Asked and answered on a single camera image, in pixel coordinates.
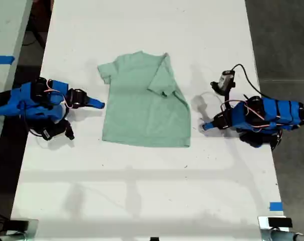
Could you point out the white side table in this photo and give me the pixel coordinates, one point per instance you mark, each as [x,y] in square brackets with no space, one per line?
[6,30]

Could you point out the small blue tape square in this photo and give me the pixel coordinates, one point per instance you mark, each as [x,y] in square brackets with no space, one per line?
[276,206]

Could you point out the pale green t-shirt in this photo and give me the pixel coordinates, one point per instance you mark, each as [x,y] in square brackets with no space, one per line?
[142,110]

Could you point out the short black camera stalk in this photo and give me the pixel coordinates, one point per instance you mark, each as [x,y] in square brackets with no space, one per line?
[227,96]

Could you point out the small black clip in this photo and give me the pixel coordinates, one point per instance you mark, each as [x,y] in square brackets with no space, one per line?
[154,239]

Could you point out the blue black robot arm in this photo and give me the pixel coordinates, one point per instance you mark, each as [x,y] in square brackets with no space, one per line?
[29,100]
[275,113]

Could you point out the grey metal pipe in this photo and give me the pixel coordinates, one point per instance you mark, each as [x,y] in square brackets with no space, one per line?
[9,237]
[290,236]

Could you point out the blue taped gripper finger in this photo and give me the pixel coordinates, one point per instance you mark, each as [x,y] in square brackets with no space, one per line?
[93,105]
[94,100]
[211,127]
[209,123]

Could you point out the black camera box white label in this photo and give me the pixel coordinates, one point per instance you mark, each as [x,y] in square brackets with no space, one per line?
[53,131]
[224,80]

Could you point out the metal table bracket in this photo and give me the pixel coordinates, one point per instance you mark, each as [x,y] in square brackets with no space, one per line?
[32,227]
[263,227]

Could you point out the long blue tape strip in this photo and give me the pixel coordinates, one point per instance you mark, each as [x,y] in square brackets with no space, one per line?
[1,60]

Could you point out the small black box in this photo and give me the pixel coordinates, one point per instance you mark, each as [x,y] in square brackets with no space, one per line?
[19,225]
[280,222]

